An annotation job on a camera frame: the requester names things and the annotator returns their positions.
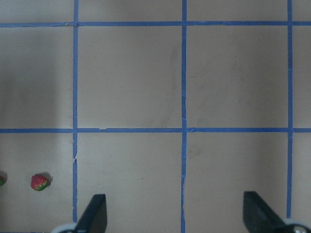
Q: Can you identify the strawberry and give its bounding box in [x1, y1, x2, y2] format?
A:
[0, 176, 6, 186]
[31, 174, 49, 191]

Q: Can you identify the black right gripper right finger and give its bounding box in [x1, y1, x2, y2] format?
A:
[243, 191, 284, 233]

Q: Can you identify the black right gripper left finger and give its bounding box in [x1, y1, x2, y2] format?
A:
[73, 194, 107, 233]

